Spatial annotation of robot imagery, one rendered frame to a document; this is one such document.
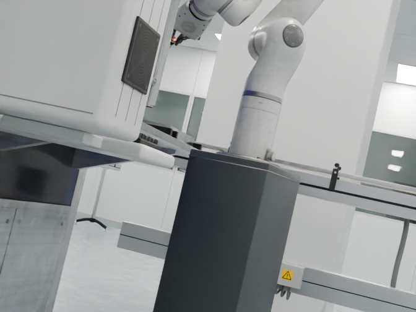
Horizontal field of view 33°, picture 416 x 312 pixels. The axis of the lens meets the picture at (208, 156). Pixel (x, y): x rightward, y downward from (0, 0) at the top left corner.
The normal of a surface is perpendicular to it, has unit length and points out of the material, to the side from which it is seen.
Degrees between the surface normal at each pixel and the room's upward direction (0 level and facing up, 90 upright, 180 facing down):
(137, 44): 90
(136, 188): 90
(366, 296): 90
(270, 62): 126
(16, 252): 90
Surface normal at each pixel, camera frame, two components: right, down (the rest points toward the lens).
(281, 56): 0.08, 0.60
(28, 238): 0.94, 0.20
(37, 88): -0.26, -0.12
